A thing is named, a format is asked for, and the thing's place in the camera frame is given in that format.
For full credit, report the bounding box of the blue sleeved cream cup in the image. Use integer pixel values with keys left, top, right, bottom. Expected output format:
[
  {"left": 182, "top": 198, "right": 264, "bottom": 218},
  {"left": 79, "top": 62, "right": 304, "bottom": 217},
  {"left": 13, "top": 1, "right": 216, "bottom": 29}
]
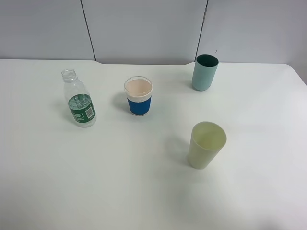
[{"left": 124, "top": 76, "right": 153, "bottom": 116}]

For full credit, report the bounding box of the clear green label water bottle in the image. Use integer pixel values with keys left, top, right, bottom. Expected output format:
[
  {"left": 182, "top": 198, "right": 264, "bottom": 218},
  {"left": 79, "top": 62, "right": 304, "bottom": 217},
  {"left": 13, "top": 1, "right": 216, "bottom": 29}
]
[{"left": 61, "top": 69, "right": 96, "bottom": 128}]

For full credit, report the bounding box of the pale green plastic cup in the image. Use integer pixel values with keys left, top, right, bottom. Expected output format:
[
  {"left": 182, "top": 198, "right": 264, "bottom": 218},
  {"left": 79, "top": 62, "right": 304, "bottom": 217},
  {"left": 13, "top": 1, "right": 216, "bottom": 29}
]
[{"left": 188, "top": 122, "right": 227, "bottom": 169}]

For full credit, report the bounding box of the light teal tall cup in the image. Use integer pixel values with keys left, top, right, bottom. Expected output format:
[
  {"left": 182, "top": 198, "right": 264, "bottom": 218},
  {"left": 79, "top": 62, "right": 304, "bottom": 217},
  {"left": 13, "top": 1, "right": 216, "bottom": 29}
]
[{"left": 192, "top": 54, "right": 219, "bottom": 91}]

